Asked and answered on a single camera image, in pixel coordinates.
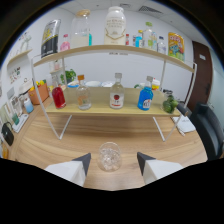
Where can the white kitchen scale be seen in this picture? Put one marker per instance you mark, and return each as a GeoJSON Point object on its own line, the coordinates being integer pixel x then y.
{"type": "Point", "coordinates": [20, 122]}

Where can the black kettle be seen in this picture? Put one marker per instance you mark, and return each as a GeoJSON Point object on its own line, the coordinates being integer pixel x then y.
{"type": "Point", "coordinates": [7, 135]}

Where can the yellow snack bag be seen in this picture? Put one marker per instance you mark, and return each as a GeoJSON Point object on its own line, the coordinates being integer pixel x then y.
{"type": "Point", "coordinates": [176, 46]}

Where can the white figure on wall shelf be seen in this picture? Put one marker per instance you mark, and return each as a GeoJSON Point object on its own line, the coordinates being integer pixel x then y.
{"type": "Point", "coordinates": [26, 40]}

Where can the black and yellow bag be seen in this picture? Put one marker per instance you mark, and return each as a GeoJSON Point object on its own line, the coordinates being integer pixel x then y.
{"type": "Point", "coordinates": [50, 38]}

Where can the clear glass with ice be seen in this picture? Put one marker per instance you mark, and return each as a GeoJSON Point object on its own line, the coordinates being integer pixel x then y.
{"type": "Point", "coordinates": [110, 158]}

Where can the green cup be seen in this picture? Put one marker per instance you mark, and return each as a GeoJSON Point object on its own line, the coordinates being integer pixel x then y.
{"type": "Point", "coordinates": [15, 119]}

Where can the orange storage basket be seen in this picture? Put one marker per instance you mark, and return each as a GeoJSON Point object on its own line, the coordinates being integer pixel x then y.
{"type": "Point", "coordinates": [39, 95]}

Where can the gripper right finger white block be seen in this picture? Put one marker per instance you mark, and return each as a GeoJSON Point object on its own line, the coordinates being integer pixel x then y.
{"type": "Point", "coordinates": [156, 168]}

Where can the small blue label bottle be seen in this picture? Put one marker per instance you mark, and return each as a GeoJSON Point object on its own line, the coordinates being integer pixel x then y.
{"type": "Point", "coordinates": [137, 41]}

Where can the brown door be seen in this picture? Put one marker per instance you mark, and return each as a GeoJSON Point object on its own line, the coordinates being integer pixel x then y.
{"type": "Point", "coordinates": [201, 73]}

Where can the clear bottle green cap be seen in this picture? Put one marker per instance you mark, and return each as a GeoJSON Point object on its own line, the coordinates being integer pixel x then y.
{"type": "Point", "coordinates": [149, 38]}

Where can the yellow label paper cup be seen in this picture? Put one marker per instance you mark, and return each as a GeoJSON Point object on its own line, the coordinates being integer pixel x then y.
{"type": "Point", "coordinates": [155, 84]}

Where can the white fabric pouch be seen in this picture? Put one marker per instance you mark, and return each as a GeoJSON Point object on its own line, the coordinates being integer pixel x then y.
{"type": "Point", "coordinates": [184, 125]}

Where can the green potted plant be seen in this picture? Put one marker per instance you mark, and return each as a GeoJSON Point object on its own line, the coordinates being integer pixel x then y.
{"type": "Point", "coordinates": [70, 76]}

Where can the small red bottle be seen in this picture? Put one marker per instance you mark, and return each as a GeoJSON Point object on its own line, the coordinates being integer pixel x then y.
{"type": "Point", "coordinates": [127, 40]}

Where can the black chair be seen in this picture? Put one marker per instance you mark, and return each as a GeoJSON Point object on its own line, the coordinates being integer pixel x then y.
{"type": "Point", "coordinates": [210, 131]}

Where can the clear bottle red label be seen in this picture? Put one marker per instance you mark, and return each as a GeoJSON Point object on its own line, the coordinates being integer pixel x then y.
{"type": "Point", "coordinates": [116, 97]}

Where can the blue rimmed plate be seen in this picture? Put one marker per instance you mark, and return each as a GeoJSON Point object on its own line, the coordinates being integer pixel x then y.
{"type": "Point", "coordinates": [72, 85]}

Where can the blue liquid bottle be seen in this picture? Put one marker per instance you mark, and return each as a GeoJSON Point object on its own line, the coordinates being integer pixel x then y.
{"type": "Point", "coordinates": [145, 99]}

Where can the white bowl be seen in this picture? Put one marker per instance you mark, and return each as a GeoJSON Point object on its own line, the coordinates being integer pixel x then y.
{"type": "Point", "coordinates": [93, 83]}

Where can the wooden wall shelf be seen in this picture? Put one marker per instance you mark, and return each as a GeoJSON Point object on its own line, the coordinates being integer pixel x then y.
{"type": "Point", "coordinates": [20, 56]}

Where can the glass jar of limes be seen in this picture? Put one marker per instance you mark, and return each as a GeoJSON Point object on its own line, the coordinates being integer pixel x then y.
{"type": "Point", "coordinates": [170, 105]}

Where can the two-tier wooden shelf rack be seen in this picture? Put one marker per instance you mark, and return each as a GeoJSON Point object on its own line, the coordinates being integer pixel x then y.
{"type": "Point", "coordinates": [100, 101]}

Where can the teal liquid bottle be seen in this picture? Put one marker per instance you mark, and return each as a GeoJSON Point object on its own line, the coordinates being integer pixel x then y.
{"type": "Point", "coordinates": [90, 40]}

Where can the pink liquid bottle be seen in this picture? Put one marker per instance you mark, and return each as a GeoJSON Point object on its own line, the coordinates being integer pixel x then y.
{"type": "Point", "coordinates": [65, 45]}

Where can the red liquid bottle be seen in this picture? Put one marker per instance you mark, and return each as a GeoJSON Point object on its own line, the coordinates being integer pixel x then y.
{"type": "Point", "coordinates": [59, 98]}

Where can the ceiling air vent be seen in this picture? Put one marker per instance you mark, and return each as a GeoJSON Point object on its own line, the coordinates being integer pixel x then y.
{"type": "Point", "coordinates": [150, 9]}

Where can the small clear water bottle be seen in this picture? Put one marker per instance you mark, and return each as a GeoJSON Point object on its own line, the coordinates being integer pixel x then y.
{"type": "Point", "coordinates": [161, 46]}

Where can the blue and white cup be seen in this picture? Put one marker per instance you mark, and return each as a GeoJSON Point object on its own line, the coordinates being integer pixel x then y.
{"type": "Point", "coordinates": [29, 106]}

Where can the gripper left finger white block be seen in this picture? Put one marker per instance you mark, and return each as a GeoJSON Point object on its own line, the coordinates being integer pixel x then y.
{"type": "Point", "coordinates": [71, 170]}

